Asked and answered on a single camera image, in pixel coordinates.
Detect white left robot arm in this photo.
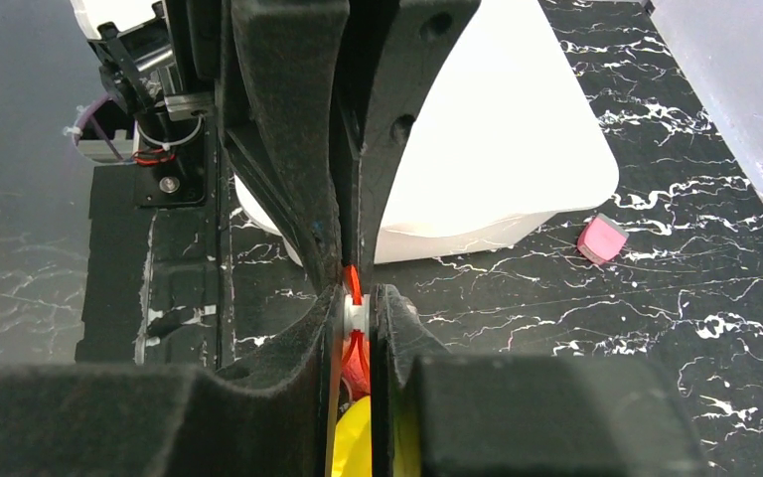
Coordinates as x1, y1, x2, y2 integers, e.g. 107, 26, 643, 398
73, 1, 479, 292

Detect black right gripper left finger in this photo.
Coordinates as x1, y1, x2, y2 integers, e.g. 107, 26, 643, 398
0, 286, 343, 476

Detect white plastic bin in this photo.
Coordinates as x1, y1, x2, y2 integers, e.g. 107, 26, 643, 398
232, 0, 621, 268

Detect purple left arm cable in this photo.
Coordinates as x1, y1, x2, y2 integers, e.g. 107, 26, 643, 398
69, 91, 126, 163

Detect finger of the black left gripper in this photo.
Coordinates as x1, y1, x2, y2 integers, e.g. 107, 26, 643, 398
338, 1, 480, 293
221, 1, 350, 293

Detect clear orange zip bag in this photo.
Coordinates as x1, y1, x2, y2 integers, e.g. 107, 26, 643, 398
325, 262, 422, 477

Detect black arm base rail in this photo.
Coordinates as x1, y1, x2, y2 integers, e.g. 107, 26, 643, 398
75, 128, 230, 370

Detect yellow starfruit toy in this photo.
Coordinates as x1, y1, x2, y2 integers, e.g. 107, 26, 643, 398
330, 395, 422, 477

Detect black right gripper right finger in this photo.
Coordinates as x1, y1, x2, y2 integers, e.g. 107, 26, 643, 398
369, 284, 707, 476

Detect small pink cube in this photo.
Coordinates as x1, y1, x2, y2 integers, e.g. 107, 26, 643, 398
576, 214, 629, 265

